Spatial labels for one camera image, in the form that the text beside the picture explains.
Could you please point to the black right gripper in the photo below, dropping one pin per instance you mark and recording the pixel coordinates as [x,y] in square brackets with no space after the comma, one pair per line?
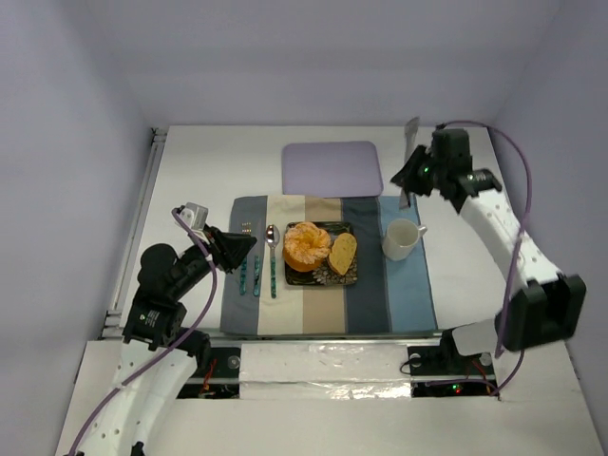
[423,170]

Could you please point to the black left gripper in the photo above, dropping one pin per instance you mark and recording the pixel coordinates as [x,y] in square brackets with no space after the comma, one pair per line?
[217,248]

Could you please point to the white mug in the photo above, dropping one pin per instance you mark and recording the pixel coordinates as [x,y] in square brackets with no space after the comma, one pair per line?
[401,236]

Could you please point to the orange frosted round cake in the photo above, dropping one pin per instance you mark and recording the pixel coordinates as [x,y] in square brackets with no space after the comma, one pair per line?
[306,246]

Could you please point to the yellow bread slice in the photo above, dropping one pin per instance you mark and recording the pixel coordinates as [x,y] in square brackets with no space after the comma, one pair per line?
[342,253]

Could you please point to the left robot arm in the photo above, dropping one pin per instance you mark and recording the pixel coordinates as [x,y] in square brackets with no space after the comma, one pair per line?
[158,355]

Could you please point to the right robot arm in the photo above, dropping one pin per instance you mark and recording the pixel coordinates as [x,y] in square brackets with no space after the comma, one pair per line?
[541,304]

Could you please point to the lilac plastic tray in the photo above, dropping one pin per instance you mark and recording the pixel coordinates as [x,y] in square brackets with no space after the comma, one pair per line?
[331,169]

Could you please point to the black floral square plate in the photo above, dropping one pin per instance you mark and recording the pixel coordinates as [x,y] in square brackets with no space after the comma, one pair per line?
[324,275]

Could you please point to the striped cloth placemat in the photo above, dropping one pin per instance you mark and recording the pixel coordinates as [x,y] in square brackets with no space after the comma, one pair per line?
[388,296]

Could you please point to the fork with teal handle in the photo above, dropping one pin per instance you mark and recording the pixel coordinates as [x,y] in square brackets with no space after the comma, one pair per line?
[246,229]

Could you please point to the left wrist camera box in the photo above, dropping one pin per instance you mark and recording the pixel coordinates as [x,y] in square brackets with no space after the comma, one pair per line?
[193,215]

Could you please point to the spoon with teal handle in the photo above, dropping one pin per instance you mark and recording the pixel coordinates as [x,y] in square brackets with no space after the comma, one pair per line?
[272,237]

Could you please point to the knife with teal handle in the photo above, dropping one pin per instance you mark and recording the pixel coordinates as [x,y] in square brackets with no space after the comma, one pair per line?
[257,275]

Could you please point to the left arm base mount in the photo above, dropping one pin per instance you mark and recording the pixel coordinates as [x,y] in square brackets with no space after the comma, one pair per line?
[218,379]

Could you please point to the aluminium rail frame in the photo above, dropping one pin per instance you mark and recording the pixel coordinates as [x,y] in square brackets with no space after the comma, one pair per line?
[120,300]

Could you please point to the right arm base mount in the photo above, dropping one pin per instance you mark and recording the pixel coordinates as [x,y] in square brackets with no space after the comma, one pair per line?
[436,373]

